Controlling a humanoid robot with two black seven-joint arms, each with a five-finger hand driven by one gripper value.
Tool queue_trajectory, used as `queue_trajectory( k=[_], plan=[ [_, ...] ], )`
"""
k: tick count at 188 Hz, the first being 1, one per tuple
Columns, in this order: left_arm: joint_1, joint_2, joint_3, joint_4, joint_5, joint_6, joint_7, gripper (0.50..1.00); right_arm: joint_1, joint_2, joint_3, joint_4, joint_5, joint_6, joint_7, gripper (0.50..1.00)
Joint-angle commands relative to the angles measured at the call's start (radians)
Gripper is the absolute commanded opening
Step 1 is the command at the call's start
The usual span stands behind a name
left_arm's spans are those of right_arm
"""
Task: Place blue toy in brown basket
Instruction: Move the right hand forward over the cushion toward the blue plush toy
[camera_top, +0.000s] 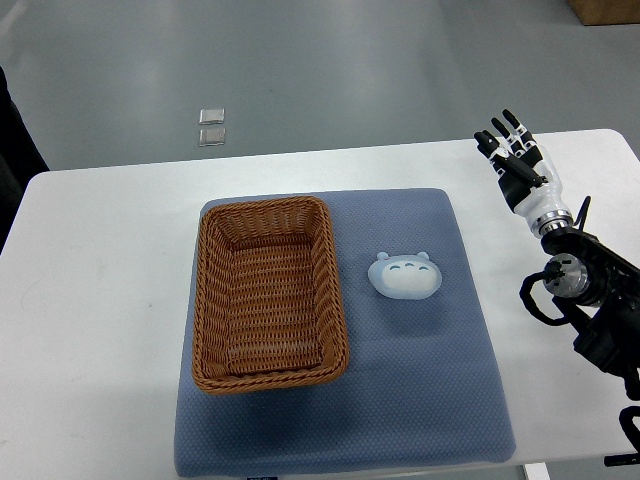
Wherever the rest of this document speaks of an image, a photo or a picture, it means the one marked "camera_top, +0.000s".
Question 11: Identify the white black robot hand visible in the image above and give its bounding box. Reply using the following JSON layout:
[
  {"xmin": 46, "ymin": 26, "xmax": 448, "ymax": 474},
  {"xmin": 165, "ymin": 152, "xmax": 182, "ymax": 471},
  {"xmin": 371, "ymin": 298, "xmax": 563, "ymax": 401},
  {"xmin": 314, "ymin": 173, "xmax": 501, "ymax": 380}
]
[{"xmin": 474, "ymin": 109, "xmax": 574, "ymax": 239}]

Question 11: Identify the blue plush toy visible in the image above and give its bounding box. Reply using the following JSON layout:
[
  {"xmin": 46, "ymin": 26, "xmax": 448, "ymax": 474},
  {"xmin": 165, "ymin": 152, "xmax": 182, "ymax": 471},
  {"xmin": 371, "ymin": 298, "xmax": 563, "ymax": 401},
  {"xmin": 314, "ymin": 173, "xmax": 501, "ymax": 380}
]
[{"xmin": 367, "ymin": 252, "xmax": 443, "ymax": 300}]

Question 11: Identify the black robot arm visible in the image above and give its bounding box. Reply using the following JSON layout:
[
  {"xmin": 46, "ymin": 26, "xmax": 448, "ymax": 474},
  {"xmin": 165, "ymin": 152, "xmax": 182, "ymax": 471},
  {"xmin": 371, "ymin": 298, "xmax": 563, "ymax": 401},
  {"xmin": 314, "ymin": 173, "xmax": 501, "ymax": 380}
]
[{"xmin": 519, "ymin": 196, "xmax": 639, "ymax": 402}]

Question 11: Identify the brown wicker basket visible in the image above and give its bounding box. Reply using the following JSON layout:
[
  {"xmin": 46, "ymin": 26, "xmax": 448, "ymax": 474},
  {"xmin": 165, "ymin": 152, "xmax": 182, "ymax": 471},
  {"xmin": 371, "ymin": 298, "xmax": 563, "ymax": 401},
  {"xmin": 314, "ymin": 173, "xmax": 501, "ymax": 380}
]
[{"xmin": 191, "ymin": 196, "xmax": 350, "ymax": 395}]

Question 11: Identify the brown cardboard box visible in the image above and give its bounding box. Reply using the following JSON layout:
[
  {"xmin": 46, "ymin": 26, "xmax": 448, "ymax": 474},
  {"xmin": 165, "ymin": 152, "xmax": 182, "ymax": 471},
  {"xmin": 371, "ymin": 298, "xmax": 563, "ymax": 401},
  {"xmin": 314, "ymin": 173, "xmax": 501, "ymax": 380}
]
[{"xmin": 568, "ymin": 0, "xmax": 639, "ymax": 26}]

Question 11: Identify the blue quilted mat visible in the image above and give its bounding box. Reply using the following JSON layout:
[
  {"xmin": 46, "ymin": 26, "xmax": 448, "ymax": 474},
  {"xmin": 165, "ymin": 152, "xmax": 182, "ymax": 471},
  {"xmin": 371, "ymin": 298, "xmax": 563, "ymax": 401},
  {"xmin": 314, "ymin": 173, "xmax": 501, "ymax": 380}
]
[{"xmin": 174, "ymin": 188, "xmax": 516, "ymax": 477}]

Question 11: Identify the upper silver floor plate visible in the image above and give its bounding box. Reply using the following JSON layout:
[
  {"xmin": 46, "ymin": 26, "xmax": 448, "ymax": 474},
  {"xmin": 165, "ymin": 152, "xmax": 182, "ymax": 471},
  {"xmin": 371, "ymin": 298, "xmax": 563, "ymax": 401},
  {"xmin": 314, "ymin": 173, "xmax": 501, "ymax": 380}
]
[{"xmin": 199, "ymin": 107, "xmax": 225, "ymax": 125}]

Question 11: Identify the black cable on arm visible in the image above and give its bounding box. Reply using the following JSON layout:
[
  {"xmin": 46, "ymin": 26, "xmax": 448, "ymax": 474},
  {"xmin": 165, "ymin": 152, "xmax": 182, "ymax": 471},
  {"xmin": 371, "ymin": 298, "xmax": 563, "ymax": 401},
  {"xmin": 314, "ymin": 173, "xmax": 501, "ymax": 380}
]
[{"xmin": 519, "ymin": 272, "xmax": 576, "ymax": 326}]

